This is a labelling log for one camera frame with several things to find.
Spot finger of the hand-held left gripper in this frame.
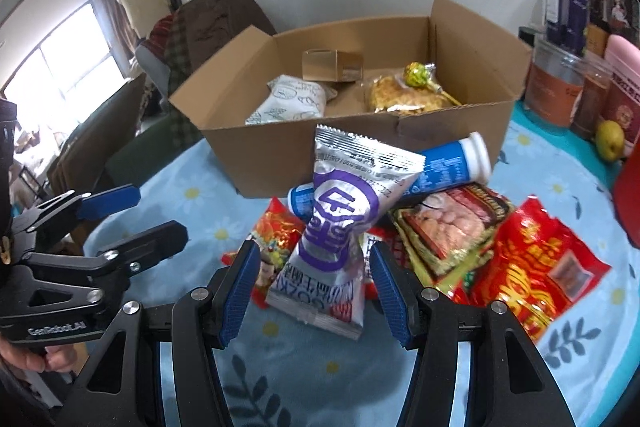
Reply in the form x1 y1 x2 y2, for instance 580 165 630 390
10 185 142 260
20 220 190 304

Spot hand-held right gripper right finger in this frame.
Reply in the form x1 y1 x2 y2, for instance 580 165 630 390
369 241 576 427

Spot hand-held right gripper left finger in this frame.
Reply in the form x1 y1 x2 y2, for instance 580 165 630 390
47 239 262 427

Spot small red cartoon snack packet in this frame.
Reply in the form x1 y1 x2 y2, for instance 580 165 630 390
221 197 307 308

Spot green brown snack packet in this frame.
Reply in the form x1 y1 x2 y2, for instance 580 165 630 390
389 184 516 293

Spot silver purple snack packet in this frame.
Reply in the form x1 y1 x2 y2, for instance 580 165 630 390
265 124 426 342

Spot brown cardboard box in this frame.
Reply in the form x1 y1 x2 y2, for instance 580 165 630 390
169 0 533 200

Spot large red snack bag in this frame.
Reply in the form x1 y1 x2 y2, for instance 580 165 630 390
452 194 612 345

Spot blue white tube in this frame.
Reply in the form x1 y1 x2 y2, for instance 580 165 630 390
287 132 493 224

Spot white pillow snack packet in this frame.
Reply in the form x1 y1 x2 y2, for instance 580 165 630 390
245 74 338 126

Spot clear bag of yellow snacks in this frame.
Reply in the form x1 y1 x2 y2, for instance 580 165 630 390
367 76 453 114

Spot green yellow lollipop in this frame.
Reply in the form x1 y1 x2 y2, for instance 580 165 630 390
402 62 463 106

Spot small gold cardboard box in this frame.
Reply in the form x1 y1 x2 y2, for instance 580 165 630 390
301 48 365 84

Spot person's left hand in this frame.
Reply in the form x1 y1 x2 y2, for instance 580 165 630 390
0 338 79 375

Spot dark green chair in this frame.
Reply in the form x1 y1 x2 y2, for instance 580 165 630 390
105 107 211 192

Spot flat cardboard sheets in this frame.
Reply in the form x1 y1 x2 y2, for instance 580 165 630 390
47 74 148 202

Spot blue floral tablecloth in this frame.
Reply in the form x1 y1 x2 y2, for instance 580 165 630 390
82 107 640 427

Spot window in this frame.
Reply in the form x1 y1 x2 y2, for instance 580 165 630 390
0 2 131 108

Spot beige cushion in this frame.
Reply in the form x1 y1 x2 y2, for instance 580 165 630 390
120 0 168 25

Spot pile of clothes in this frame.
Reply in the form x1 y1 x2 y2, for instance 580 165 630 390
135 0 277 142

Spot red canister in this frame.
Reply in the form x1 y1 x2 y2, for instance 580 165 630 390
614 152 640 248

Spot yellow green apple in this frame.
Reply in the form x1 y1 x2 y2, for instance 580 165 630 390
595 119 626 160

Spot jar brown contents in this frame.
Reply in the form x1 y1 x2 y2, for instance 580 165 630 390
571 59 613 140

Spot pink bottle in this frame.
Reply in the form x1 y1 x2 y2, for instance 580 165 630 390
602 34 640 130

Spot clear jar purple label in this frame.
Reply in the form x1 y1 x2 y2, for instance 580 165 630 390
544 0 591 55

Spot clear jar dark label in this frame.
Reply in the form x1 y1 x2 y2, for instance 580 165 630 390
607 0 640 42

